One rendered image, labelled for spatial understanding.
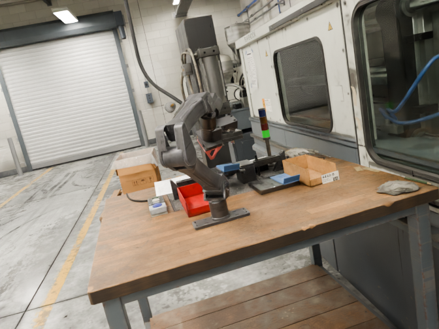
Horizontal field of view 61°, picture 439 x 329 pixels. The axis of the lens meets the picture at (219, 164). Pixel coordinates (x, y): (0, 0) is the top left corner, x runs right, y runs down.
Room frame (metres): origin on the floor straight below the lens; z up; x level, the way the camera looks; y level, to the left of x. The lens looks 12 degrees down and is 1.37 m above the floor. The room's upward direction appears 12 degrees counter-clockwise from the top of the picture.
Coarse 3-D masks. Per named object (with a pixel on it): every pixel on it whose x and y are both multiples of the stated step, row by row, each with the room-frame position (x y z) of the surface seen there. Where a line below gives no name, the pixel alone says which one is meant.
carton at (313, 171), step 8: (288, 160) 1.64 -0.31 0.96; (296, 160) 1.65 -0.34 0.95; (304, 160) 1.66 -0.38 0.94; (312, 160) 1.60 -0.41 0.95; (320, 160) 1.53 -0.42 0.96; (288, 168) 1.59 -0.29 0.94; (296, 168) 1.50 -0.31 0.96; (304, 168) 1.43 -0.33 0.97; (312, 168) 1.61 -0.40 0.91; (320, 168) 1.54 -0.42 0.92; (328, 168) 1.47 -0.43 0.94; (304, 176) 1.43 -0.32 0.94; (312, 176) 1.52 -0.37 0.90; (320, 176) 1.49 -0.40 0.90; (328, 176) 1.41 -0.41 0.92; (336, 176) 1.42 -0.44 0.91; (304, 184) 1.44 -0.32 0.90; (312, 184) 1.40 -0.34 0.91; (320, 184) 1.41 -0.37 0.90
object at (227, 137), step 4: (220, 116) 1.65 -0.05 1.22; (224, 116) 1.66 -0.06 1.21; (224, 132) 1.64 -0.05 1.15; (236, 132) 1.63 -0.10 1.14; (240, 132) 1.64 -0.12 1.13; (224, 136) 1.62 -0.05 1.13; (228, 136) 1.62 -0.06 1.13; (232, 136) 1.63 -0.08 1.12; (236, 136) 1.63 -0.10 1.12; (240, 136) 1.63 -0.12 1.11; (224, 140) 1.62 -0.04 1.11; (228, 140) 1.62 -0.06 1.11; (232, 140) 1.63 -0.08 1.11
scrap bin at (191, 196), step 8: (192, 184) 1.59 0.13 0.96; (184, 192) 1.58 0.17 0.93; (192, 192) 1.59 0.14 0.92; (200, 192) 1.59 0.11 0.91; (184, 200) 1.36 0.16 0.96; (192, 200) 1.52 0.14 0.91; (200, 200) 1.50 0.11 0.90; (184, 208) 1.43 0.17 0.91; (192, 208) 1.42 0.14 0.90; (200, 208) 1.34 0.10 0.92; (208, 208) 1.35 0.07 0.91; (192, 216) 1.34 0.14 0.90
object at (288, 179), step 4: (272, 176) 1.57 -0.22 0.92; (276, 176) 1.56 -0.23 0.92; (280, 176) 1.55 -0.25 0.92; (284, 176) 1.54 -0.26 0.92; (288, 176) 1.52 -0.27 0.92; (292, 176) 1.43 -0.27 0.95; (296, 176) 1.44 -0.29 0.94; (276, 180) 1.50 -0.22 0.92; (280, 180) 1.49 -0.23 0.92; (284, 180) 1.43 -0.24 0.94; (288, 180) 1.43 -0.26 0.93; (292, 180) 1.44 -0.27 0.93; (296, 180) 1.45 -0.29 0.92; (284, 184) 1.44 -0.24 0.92
